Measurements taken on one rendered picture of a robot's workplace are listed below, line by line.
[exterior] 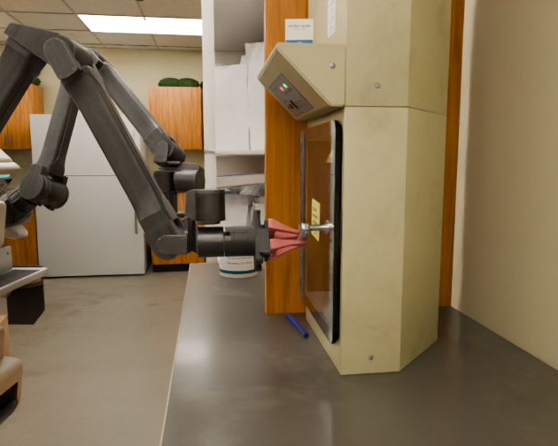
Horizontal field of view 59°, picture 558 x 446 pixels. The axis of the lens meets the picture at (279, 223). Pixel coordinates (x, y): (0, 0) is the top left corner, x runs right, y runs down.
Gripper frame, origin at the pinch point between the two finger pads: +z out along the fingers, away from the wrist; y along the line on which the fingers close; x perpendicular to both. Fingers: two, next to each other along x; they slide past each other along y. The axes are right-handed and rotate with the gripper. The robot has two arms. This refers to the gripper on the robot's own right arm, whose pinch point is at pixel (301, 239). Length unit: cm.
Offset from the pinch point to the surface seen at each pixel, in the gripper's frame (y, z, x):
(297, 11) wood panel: 56, 4, -3
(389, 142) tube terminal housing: 10.1, 13.5, -17.7
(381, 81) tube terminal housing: 18.5, 11.8, -23.0
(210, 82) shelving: 94, -17, 66
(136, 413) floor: -13, -60, 198
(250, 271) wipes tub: 17, -6, 67
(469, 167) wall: 26, 48, 17
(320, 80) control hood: 18.4, 1.4, -23.2
